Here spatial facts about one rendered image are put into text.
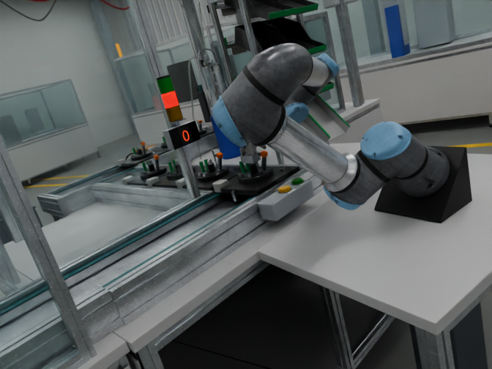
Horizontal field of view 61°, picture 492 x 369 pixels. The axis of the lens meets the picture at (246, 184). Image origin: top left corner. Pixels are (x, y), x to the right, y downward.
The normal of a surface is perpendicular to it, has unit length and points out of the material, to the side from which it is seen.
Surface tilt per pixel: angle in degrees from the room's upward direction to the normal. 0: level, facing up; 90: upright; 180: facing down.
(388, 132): 38
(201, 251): 90
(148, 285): 90
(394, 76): 90
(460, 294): 0
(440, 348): 90
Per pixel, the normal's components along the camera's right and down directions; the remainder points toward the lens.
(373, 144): -0.65, -0.49
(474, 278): -0.26, -0.92
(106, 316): 0.69, 0.04
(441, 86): -0.55, 0.38
